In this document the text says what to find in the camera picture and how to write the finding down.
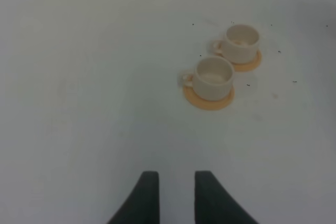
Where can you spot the orange coaster far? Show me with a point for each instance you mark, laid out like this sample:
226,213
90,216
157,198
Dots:
250,66

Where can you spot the orange coaster near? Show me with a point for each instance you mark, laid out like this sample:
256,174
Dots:
200,103

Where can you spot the white teacup far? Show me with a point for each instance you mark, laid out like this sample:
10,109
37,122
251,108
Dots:
239,44

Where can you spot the white teacup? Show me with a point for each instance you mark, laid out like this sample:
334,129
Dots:
239,44
211,79

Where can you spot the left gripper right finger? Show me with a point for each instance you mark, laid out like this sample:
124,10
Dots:
213,204

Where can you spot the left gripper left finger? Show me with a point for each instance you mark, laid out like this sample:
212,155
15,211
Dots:
143,204

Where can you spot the orange coaster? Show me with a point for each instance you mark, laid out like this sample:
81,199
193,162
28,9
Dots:
250,66
200,103

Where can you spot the white teacup near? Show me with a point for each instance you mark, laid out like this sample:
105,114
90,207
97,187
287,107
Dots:
211,79

